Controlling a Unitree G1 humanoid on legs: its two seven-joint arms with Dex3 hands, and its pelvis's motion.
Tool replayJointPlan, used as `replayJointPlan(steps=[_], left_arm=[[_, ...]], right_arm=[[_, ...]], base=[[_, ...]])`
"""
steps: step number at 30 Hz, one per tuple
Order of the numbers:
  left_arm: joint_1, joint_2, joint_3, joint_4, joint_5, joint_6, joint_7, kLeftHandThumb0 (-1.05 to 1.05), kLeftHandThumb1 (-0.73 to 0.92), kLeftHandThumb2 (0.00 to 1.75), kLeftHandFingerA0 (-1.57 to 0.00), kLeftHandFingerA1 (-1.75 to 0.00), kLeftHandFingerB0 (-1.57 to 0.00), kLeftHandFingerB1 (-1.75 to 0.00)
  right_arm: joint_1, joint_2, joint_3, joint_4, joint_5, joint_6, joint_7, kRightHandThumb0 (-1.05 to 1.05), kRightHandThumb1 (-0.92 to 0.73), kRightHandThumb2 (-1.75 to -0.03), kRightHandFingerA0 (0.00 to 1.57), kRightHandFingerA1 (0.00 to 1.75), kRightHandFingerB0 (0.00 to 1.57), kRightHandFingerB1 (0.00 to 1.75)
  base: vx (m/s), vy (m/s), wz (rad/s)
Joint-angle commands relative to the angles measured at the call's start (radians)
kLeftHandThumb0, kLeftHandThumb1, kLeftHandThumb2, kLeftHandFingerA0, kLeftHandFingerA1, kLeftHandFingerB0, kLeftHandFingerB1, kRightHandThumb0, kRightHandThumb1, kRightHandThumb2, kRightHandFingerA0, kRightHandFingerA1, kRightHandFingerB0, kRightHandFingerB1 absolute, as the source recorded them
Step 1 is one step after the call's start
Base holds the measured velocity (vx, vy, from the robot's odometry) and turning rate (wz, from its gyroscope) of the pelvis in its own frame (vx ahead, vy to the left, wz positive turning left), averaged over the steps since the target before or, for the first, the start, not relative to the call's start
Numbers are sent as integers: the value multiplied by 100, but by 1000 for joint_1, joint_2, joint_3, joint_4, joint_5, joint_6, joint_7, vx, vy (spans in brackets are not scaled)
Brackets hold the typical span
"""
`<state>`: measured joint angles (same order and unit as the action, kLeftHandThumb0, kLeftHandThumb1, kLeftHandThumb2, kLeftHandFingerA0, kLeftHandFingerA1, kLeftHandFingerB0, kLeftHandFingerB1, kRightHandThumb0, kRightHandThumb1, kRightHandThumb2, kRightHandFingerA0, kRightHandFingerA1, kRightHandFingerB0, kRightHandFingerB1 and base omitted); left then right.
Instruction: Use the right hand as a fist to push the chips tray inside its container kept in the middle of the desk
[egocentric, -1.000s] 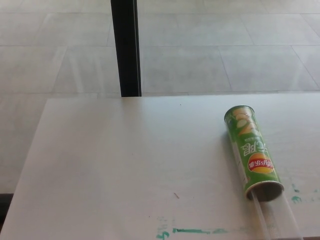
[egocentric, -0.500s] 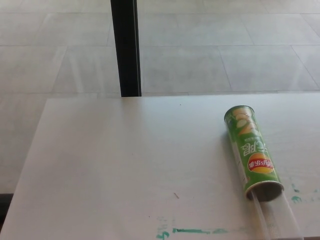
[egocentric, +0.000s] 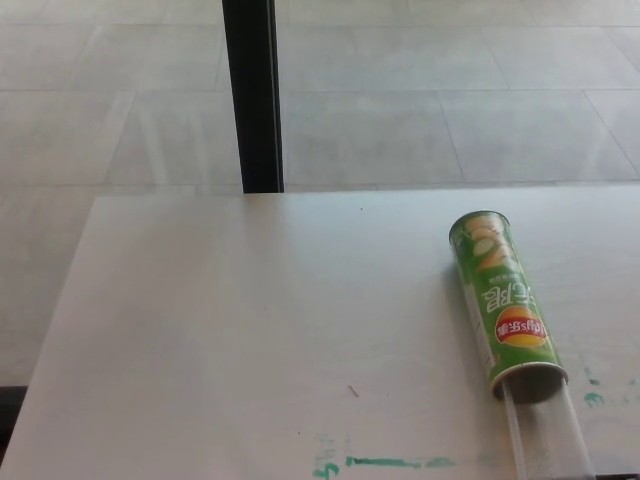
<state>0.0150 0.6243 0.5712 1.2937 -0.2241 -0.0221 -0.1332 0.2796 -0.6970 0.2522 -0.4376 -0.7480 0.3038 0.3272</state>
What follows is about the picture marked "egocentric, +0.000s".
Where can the clear plastic chips tray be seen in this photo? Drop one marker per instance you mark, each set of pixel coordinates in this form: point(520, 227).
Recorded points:
point(547, 440)

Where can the green chips can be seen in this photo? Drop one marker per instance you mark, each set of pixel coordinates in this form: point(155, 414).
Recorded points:
point(502, 299)

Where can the black vertical post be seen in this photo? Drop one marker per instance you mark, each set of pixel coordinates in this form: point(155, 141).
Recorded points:
point(254, 100)

